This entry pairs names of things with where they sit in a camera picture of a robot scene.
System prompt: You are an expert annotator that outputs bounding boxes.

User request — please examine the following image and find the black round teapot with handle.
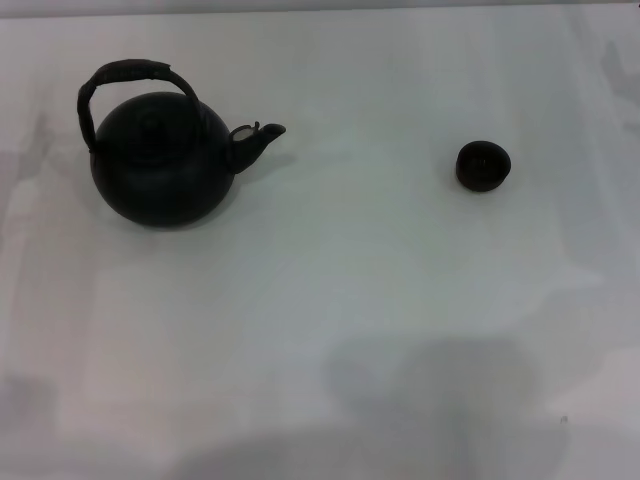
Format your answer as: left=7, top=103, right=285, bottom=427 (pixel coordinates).
left=76, top=58, right=288, bottom=230

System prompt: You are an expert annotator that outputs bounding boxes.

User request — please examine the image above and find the small dark teacup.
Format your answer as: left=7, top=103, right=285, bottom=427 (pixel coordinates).
left=454, top=140, right=513, bottom=192

